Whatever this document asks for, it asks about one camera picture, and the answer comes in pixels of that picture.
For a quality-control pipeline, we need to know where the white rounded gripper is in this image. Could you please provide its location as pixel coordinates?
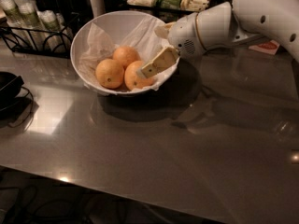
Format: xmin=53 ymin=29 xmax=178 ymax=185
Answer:
xmin=136 ymin=13 xmax=206 ymax=78

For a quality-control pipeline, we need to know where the orange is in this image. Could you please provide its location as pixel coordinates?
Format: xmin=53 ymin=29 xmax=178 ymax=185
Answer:
xmin=112 ymin=46 xmax=140 ymax=68
xmin=124 ymin=61 xmax=154 ymax=91
xmin=95 ymin=59 xmax=124 ymax=89

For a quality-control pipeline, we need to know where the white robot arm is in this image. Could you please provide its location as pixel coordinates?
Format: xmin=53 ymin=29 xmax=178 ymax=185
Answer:
xmin=137 ymin=0 xmax=299 ymax=77

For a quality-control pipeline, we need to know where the translucent plastic bowl liner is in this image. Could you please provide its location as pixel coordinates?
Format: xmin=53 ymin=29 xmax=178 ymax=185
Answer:
xmin=78 ymin=16 xmax=178 ymax=93

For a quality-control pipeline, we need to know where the white bowl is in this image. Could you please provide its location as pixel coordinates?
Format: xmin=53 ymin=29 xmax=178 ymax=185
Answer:
xmin=69 ymin=10 xmax=180 ymax=97

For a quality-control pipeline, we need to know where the green packet stack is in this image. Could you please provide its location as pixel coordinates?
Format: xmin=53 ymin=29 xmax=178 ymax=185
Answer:
xmin=155 ymin=0 xmax=181 ymax=9

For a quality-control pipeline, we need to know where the cream packet stack right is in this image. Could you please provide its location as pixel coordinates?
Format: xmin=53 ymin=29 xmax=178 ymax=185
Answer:
xmin=180 ymin=0 xmax=210 ymax=12

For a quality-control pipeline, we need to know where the black condiment shelf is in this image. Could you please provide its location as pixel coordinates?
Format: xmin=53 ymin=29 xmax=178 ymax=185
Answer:
xmin=102 ymin=0 xmax=221 ymax=23

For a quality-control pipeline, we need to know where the white cylindrical container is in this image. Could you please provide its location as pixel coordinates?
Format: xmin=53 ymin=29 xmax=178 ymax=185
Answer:
xmin=85 ymin=0 xmax=107 ymax=19

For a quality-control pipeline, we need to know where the right paper cup stack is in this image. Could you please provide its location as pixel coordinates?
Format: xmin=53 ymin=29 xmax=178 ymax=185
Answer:
xmin=38 ymin=10 xmax=66 ymax=53

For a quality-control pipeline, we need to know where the paper cup stack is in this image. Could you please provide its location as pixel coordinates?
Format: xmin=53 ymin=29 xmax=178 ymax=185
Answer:
xmin=19 ymin=3 xmax=43 ymax=50
xmin=0 ymin=0 xmax=22 ymax=28
xmin=38 ymin=10 xmax=66 ymax=53

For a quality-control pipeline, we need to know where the middle paper cup stack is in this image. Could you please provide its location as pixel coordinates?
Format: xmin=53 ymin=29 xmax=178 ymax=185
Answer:
xmin=19 ymin=3 xmax=43 ymax=50

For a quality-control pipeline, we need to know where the black pan on stand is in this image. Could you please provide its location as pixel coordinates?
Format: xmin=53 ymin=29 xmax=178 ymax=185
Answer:
xmin=0 ymin=72 xmax=35 ymax=128

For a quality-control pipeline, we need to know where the left paper cup stack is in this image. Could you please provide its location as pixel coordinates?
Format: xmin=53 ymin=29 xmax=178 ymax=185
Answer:
xmin=0 ymin=0 xmax=22 ymax=28

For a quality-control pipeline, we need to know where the black wire cup rack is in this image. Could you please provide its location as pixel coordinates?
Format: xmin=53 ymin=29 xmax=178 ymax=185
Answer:
xmin=0 ymin=13 xmax=79 ymax=58

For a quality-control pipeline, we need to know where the black floor cable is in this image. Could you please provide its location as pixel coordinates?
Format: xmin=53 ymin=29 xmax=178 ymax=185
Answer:
xmin=0 ymin=184 xmax=132 ymax=224

